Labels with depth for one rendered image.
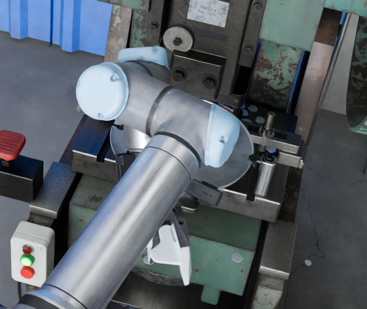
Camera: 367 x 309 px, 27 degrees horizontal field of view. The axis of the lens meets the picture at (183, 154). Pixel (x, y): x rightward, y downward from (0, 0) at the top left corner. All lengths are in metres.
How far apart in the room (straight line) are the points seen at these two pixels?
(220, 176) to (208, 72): 0.20
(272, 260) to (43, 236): 0.46
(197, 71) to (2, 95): 1.52
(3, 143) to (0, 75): 1.43
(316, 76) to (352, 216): 0.89
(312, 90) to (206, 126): 0.88
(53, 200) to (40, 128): 1.15
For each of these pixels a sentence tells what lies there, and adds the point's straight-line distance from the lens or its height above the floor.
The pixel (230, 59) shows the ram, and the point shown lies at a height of 0.97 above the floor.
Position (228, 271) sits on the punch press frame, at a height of 0.56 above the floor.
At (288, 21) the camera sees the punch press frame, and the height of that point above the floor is 1.11.
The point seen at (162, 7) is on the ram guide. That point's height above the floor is 1.07.
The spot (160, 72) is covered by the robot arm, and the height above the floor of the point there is 1.13.
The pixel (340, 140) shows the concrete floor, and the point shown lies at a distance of 2.92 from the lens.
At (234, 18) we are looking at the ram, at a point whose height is 1.06.
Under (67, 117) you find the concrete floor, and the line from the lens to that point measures 2.78.
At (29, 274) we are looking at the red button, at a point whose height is 0.54.
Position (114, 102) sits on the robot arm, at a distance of 1.01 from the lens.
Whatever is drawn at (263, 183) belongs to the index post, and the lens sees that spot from 1.56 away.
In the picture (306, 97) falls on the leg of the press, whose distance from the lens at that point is 1.86.
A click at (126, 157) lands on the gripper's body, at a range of 1.14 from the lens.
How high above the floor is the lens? 1.80
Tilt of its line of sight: 42 degrees down
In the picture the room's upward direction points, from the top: 10 degrees clockwise
